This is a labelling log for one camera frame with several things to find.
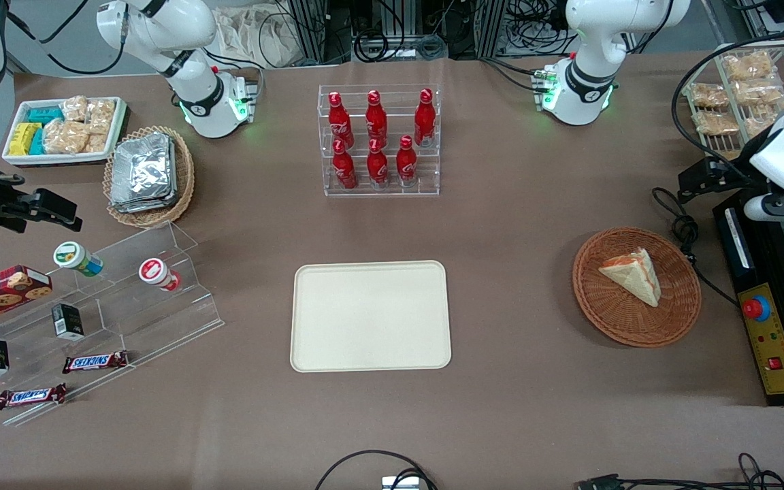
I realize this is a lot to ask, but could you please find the clear acrylic stepped stand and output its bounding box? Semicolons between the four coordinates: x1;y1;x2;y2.
0;221;225;427

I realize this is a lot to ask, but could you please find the round brown wicker basket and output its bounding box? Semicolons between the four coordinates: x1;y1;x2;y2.
572;227;702;348

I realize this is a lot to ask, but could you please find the black looped cable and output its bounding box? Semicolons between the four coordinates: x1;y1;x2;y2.
314;448;438;490

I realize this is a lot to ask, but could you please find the white rectangular plastic tray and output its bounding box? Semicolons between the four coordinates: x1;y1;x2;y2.
1;97;128;168

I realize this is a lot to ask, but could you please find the black machine power cable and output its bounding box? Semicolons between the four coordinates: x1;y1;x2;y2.
651;186;740;308

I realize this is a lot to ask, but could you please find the oval light wicker basket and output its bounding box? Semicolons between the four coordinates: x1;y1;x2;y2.
103;125;195;228

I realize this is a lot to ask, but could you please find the beige cloth bag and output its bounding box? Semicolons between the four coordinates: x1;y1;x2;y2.
211;5;305;69

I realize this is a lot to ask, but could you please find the red lid white cup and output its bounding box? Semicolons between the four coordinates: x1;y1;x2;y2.
137;257;182;293

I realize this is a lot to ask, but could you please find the yellow snack packet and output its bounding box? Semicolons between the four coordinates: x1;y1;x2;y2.
8;122;43;157

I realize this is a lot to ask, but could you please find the beige rectangular tray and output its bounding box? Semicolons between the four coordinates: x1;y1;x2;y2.
290;261;452;373

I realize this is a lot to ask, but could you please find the black machine yellow panel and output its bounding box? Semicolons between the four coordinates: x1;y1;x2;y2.
712;189;784;408

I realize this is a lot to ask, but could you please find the Snickers chocolate bar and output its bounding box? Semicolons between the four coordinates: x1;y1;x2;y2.
0;382;68;411
61;350;130;375

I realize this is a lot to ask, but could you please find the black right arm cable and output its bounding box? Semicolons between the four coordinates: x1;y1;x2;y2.
7;0;129;76

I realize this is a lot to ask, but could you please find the red cola bottle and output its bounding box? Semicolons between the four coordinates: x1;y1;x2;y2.
395;135;419;186
328;92;355;148
414;88;436;148
365;90;389;147
332;140;358;191
366;138;389;189

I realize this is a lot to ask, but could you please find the white wire rack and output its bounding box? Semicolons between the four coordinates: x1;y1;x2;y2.
681;39;784;159

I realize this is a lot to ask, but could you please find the clear acrylic bottle rack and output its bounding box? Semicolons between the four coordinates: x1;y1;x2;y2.
318;84;441;197

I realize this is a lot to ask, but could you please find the red plaid cookie box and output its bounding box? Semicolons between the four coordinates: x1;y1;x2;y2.
0;265;54;333

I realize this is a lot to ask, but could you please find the triangular sandwich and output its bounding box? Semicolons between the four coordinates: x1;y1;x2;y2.
598;248;662;308

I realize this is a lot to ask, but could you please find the green lid white cup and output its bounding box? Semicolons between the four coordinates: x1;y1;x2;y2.
52;241;105;278

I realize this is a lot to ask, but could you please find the black cable with connector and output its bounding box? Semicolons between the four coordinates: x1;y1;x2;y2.
575;452;784;490

